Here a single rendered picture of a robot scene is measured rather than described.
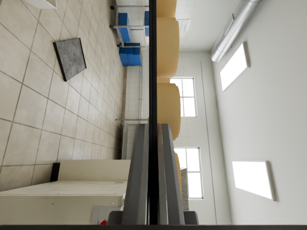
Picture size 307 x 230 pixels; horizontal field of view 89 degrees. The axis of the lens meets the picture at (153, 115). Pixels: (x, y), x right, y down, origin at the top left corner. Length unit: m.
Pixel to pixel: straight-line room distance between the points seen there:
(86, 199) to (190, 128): 4.20
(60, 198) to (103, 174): 0.69
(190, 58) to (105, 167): 4.93
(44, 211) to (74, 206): 0.15
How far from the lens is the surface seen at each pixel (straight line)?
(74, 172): 1.77
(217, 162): 5.01
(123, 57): 5.03
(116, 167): 1.64
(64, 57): 2.08
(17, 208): 1.17
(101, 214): 0.94
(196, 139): 4.88
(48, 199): 1.07
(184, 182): 1.66
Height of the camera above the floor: 1.00
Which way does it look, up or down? level
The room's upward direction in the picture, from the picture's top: 90 degrees clockwise
